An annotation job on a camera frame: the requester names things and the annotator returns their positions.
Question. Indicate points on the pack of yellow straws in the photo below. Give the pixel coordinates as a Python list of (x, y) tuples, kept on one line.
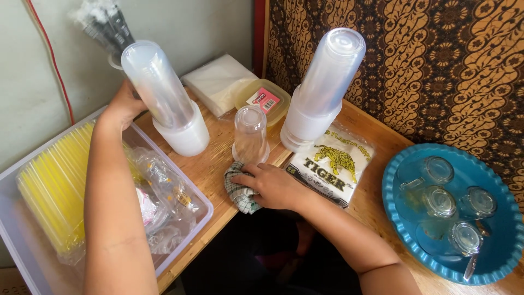
[(57, 188)]

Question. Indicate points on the tall stack of clear cups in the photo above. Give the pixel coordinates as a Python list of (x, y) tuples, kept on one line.
[(323, 86)]

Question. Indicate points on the clear plastic storage bin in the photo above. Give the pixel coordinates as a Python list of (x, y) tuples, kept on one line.
[(32, 262)]

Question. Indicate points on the person's dark clothing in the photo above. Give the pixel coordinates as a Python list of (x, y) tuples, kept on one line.
[(262, 254)]

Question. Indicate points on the brown batik curtain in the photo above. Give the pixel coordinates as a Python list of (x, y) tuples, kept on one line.
[(430, 61)]

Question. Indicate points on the person's left hand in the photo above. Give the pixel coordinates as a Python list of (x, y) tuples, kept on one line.
[(122, 105)]

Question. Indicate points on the person's right fingers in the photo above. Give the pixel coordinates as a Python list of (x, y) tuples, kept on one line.
[(249, 174)]

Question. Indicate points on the yellow lidded plastic container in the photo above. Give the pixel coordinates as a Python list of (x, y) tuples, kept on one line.
[(264, 100)]

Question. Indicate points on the crumpled clear plastic bags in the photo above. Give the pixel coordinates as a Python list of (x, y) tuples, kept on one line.
[(172, 192)]

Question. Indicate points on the clear glass mug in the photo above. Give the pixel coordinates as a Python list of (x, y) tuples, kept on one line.
[(436, 203), (434, 170), (462, 237), (479, 203)]

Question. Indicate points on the white paper packet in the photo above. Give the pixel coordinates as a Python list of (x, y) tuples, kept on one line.
[(217, 82)]

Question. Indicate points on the single clear plastic cup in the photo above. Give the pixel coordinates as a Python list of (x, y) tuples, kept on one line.
[(250, 135)]

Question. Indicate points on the person's right hand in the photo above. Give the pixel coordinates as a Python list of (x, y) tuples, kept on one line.
[(278, 188)]

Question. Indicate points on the green checkered cloth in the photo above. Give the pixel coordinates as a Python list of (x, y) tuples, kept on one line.
[(241, 196)]

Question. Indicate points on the metal spoon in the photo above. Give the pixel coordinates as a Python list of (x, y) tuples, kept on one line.
[(470, 266)]

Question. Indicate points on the blue round tray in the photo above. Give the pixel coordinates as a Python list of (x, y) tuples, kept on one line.
[(503, 241)]

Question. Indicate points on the red wooden frame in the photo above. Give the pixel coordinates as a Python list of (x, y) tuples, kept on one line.
[(259, 37)]

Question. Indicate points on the bundle of black straws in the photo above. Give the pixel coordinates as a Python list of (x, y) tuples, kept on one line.
[(108, 24)]

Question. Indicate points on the pink white small packet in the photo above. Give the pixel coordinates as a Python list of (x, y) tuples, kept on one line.
[(145, 207)]

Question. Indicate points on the tiger print plastic bag packet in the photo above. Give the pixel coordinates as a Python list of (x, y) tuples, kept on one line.
[(331, 168)]

